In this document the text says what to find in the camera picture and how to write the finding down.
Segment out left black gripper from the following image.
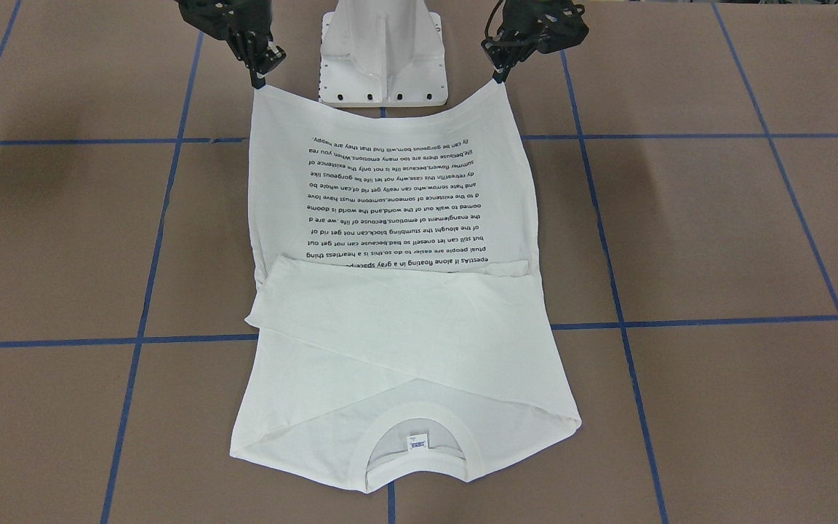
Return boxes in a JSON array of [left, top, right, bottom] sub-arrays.
[[480, 1, 589, 84]]

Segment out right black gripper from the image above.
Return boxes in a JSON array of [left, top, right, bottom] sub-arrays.
[[177, 1, 287, 90]]

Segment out white long-sleeve printed shirt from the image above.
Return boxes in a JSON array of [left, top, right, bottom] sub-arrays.
[[230, 81, 582, 493]]

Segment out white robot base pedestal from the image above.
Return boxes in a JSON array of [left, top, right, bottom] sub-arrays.
[[319, 1, 448, 108]]

